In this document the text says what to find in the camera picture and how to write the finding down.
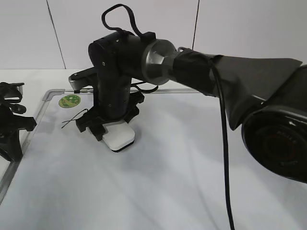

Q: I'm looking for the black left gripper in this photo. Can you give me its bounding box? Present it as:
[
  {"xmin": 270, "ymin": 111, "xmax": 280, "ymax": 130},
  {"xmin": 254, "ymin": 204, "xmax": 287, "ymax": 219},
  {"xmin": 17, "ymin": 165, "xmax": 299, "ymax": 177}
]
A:
[{"xmin": 0, "ymin": 92, "xmax": 37, "ymax": 161}]

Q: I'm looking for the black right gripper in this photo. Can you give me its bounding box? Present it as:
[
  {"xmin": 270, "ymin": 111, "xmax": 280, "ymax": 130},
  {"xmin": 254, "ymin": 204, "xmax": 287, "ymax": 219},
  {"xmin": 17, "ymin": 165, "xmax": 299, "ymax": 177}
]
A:
[{"xmin": 76, "ymin": 73, "xmax": 144, "ymax": 141}]

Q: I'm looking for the white whiteboard eraser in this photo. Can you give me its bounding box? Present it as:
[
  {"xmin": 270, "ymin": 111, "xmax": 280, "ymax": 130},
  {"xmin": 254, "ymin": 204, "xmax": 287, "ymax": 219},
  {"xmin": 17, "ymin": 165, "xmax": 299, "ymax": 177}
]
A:
[{"xmin": 102, "ymin": 120, "xmax": 135, "ymax": 152}]

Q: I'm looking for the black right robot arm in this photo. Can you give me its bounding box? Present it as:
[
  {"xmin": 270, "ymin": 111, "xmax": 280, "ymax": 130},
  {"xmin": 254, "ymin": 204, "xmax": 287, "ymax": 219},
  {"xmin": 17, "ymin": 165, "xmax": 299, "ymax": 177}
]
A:
[{"xmin": 69, "ymin": 31, "xmax": 307, "ymax": 183}]

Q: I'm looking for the round green magnet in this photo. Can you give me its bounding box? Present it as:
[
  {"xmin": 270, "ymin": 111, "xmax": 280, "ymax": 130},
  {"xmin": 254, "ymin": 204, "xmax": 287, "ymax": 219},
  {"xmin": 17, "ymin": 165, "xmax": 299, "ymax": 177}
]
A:
[{"xmin": 59, "ymin": 94, "xmax": 81, "ymax": 108}]

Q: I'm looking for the grey framed whiteboard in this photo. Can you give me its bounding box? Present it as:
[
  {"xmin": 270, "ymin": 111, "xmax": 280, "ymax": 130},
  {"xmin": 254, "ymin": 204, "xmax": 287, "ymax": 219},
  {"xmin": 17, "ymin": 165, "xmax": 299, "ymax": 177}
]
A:
[{"xmin": 0, "ymin": 87, "xmax": 307, "ymax": 230}]

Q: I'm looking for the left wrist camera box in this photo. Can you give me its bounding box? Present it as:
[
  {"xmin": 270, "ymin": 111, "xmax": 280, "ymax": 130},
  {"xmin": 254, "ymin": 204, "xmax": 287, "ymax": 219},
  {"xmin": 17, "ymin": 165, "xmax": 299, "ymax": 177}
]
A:
[{"xmin": 0, "ymin": 82, "xmax": 24, "ymax": 99}]

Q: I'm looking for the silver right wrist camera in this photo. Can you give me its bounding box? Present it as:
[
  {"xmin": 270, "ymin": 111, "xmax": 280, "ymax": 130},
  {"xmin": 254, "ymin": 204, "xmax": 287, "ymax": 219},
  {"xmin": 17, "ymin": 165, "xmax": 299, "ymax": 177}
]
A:
[{"xmin": 69, "ymin": 67, "xmax": 97, "ymax": 91}]

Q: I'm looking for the black cable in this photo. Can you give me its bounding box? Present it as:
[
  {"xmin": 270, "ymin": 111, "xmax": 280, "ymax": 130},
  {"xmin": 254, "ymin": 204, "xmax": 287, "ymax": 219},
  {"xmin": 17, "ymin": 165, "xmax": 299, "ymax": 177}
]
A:
[{"xmin": 101, "ymin": 3, "xmax": 237, "ymax": 230}]

